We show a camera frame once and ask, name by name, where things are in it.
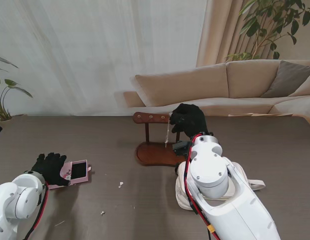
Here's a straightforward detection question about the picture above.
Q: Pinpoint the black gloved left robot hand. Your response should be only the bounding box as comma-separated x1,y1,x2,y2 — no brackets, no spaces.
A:
31,152,70,187

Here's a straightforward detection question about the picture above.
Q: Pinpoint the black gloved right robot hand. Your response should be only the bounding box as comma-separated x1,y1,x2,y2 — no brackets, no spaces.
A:
169,103,210,139

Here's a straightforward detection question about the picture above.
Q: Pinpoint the thin silver necklace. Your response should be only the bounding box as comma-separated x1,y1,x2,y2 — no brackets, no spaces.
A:
164,113,173,148

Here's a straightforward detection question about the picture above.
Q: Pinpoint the pink floral jewelry box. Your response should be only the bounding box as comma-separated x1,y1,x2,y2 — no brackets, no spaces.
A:
47,159,92,191

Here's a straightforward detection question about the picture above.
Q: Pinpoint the cream handbag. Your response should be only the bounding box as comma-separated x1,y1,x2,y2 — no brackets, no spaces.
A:
175,161,266,212

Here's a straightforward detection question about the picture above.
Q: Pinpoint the dark wooden jewelry stand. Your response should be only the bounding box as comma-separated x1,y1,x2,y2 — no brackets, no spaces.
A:
133,111,189,168

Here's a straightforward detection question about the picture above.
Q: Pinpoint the beige sofa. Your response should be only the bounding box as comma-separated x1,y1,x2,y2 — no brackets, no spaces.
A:
123,59,310,123

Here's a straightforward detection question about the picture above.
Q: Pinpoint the beige curtain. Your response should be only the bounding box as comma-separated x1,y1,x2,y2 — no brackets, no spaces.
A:
196,0,310,68

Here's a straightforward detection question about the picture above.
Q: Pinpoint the large leaf green plant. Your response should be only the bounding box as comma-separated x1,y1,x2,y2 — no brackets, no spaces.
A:
0,54,33,122

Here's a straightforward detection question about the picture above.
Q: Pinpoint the grey cushion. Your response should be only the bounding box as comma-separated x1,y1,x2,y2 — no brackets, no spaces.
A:
260,60,310,98

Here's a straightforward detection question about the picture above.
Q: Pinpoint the dark green leafy plant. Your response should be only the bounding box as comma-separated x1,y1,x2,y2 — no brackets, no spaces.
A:
224,0,310,61

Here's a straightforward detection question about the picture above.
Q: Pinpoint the white sheer curtain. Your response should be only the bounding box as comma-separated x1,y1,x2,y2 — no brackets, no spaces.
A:
0,0,208,117

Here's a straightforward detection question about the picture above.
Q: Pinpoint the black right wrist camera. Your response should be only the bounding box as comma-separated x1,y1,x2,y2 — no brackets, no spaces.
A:
173,140,191,156

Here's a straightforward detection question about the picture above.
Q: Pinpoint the left arm red cable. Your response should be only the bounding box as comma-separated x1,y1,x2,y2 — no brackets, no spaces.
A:
23,183,49,240

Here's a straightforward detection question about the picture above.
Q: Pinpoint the arm red cable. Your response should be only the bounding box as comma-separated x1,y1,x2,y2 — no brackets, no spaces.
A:
23,183,49,240
183,136,220,240

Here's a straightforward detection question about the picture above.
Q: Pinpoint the right arm red cable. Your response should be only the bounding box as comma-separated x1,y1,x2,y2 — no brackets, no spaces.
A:
183,136,220,240

